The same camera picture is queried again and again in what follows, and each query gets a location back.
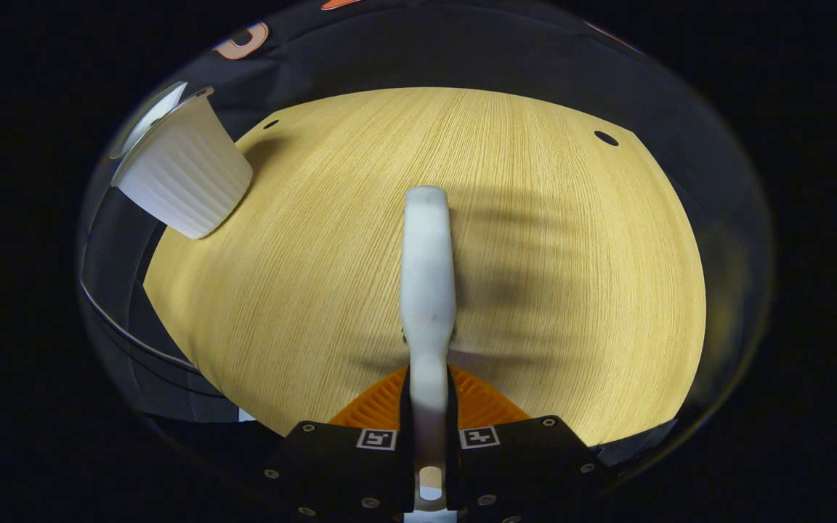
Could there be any wooden desktop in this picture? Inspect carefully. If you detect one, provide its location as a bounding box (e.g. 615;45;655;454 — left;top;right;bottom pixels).
142;87;707;447

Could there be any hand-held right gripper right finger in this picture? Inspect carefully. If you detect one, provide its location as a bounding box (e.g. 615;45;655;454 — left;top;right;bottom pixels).
448;365;606;523

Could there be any white ribbed garbage bin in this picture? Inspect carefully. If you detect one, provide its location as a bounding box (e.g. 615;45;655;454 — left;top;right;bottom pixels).
110;87;254;240

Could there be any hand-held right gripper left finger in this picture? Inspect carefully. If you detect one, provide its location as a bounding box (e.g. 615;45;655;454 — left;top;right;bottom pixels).
261;365;417;523

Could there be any small grey broom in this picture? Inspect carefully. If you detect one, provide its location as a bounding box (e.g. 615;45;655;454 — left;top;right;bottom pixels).
399;185;458;513

